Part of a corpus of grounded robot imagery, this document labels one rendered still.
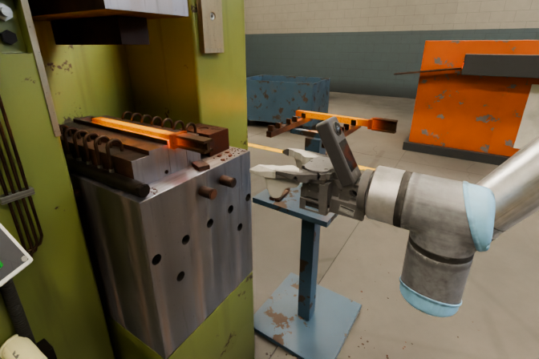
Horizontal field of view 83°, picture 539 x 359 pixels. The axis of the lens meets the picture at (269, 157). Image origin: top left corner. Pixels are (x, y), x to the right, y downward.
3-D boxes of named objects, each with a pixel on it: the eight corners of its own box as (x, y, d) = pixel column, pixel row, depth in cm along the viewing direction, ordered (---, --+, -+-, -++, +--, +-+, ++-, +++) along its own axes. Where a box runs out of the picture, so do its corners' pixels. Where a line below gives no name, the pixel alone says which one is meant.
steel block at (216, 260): (253, 270, 106) (250, 150, 90) (165, 360, 76) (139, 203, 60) (149, 223, 134) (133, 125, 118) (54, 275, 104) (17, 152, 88)
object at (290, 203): (366, 183, 129) (366, 179, 128) (326, 227, 98) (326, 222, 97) (303, 168, 144) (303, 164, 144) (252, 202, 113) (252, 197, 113)
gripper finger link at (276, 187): (248, 200, 55) (300, 202, 54) (247, 170, 52) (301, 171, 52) (250, 192, 57) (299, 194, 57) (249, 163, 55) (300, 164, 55)
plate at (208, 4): (224, 52, 99) (221, -6, 93) (204, 53, 92) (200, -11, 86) (219, 52, 100) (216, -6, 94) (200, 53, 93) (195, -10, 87)
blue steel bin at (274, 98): (327, 123, 497) (330, 78, 472) (310, 135, 430) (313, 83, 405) (261, 115, 548) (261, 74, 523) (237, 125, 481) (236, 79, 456)
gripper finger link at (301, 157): (281, 171, 67) (306, 187, 59) (282, 146, 65) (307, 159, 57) (293, 168, 68) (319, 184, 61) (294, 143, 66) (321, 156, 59)
